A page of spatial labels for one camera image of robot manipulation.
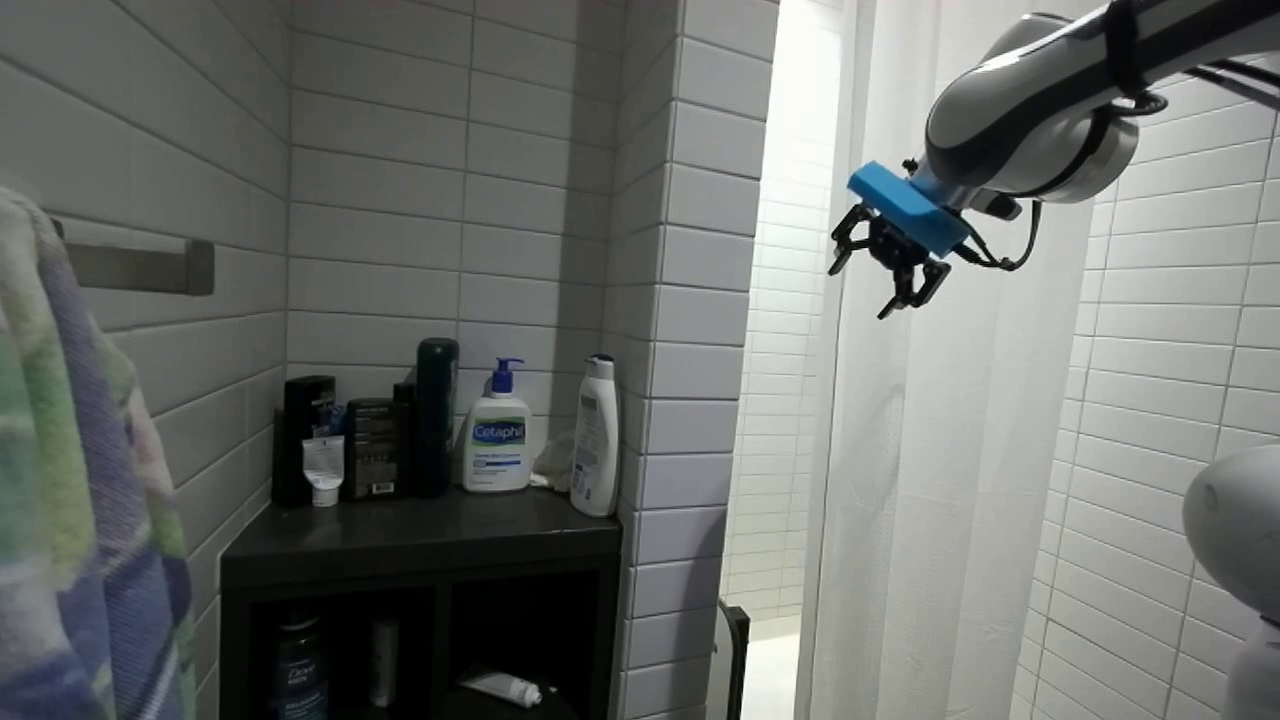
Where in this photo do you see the tall dark green bottle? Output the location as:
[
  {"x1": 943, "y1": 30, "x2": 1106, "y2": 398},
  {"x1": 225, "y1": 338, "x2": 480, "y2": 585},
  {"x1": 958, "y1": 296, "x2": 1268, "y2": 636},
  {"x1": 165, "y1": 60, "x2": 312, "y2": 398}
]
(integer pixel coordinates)
[{"x1": 413, "y1": 338, "x2": 456, "y2": 495}]

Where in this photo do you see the dark shelf cabinet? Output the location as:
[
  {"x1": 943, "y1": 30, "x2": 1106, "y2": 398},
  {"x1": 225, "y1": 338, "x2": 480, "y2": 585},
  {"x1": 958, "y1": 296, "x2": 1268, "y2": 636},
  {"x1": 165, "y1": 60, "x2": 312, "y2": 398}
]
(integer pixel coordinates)
[{"x1": 222, "y1": 492, "x2": 620, "y2": 720}]

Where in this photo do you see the white tube on shelf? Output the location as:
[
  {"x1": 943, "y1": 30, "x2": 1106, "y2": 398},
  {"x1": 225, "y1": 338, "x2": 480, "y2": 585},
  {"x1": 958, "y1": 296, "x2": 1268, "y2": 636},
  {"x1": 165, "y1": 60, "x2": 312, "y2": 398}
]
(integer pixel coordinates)
[{"x1": 461, "y1": 671, "x2": 543, "y2": 708}]

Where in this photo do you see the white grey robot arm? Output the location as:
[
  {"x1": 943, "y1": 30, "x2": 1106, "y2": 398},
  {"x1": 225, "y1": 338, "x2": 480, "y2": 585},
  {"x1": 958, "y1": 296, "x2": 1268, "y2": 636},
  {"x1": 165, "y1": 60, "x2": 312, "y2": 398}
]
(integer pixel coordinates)
[{"x1": 829, "y1": 0, "x2": 1280, "y2": 319}]

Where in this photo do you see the black box on shelf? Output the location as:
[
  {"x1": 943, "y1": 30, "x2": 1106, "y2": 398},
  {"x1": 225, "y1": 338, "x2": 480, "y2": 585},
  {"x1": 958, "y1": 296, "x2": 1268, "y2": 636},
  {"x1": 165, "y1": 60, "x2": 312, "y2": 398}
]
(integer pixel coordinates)
[{"x1": 346, "y1": 400, "x2": 406, "y2": 500}]

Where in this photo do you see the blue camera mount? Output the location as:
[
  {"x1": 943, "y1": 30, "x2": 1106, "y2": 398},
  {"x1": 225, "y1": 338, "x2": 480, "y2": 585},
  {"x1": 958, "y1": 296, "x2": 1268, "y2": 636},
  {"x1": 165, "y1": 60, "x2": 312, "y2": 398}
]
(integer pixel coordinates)
[{"x1": 848, "y1": 164, "x2": 969, "y2": 256}]

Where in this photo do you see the white pump lotion bottle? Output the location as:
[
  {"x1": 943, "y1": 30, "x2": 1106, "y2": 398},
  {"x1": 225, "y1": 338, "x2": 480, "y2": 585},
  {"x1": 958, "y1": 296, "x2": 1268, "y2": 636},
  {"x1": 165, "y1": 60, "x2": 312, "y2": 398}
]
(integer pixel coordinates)
[{"x1": 464, "y1": 355, "x2": 533, "y2": 495}]

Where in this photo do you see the dark bottle inside shelf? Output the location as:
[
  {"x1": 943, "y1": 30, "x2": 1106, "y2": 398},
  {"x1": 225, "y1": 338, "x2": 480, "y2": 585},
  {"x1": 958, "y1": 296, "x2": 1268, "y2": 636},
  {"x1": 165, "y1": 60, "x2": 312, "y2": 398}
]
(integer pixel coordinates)
[{"x1": 271, "y1": 614, "x2": 327, "y2": 720}]

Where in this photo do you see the white shower curtain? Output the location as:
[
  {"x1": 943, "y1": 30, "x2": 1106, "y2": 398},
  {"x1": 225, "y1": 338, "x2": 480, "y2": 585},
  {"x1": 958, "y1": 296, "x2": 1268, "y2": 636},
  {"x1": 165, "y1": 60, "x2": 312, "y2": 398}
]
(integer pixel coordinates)
[{"x1": 793, "y1": 0, "x2": 1114, "y2": 720}]

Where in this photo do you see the black bottle with white cap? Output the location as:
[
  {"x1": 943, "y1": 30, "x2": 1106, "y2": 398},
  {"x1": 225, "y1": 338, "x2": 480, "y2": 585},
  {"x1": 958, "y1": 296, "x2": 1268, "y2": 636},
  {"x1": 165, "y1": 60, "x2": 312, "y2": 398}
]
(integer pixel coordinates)
[{"x1": 271, "y1": 378, "x2": 346, "y2": 510}]

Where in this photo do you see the striped blue green towel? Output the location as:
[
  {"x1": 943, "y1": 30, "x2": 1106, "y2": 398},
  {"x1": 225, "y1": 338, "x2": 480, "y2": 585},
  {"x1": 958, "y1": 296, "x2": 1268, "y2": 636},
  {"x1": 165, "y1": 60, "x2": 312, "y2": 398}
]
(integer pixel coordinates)
[{"x1": 0, "y1": 194, "x2": 198, "y2": 720}]

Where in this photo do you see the tall white lotion bottle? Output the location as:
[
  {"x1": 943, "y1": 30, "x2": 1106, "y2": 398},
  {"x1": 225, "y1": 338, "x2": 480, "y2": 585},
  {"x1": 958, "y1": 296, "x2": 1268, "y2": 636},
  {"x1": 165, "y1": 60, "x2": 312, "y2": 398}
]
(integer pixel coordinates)
[{"x1": 573, "y1": 353, "x2": 620, "y2": 518}]

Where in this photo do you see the black door handle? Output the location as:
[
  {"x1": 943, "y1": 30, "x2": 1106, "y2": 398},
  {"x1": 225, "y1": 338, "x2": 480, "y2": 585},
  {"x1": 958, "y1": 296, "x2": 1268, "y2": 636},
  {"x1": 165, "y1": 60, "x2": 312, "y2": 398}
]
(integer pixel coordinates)
[{"x1": 706, "y1": 605, "x2": 754, "y2": 720}]

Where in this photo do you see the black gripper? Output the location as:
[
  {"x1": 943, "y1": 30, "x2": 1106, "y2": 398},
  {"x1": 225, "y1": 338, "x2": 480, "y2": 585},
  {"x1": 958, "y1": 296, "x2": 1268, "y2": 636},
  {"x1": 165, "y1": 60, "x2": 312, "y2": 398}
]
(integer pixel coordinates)
[{"x1": 829, "y1": 205, "x2": 947, "y2": 319}]

